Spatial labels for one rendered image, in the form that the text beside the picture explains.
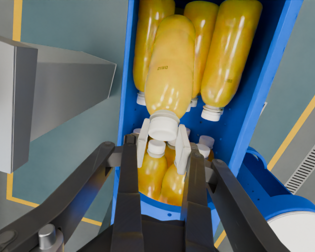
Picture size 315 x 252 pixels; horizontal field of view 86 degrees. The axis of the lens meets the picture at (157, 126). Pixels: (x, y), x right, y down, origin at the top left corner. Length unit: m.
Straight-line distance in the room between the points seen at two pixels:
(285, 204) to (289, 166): 1.38
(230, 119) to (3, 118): 0.58
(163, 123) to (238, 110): 0.28
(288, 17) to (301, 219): 0.62
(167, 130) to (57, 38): 1.56
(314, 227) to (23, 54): 0.98
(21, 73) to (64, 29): 1.17
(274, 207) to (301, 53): 1.33
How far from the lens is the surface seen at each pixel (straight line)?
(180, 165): 0.17
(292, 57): 1.77
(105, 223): 1.62
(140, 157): 0.16
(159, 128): 0.20
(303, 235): 0.83
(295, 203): 0.78
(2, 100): 0.56
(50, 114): 0.82
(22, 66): 0.54
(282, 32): 0.30
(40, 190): 2.39
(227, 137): 0.47
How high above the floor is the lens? 1.46
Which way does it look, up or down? 70 degrees down
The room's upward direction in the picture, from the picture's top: 173 degrees counter-clockwise
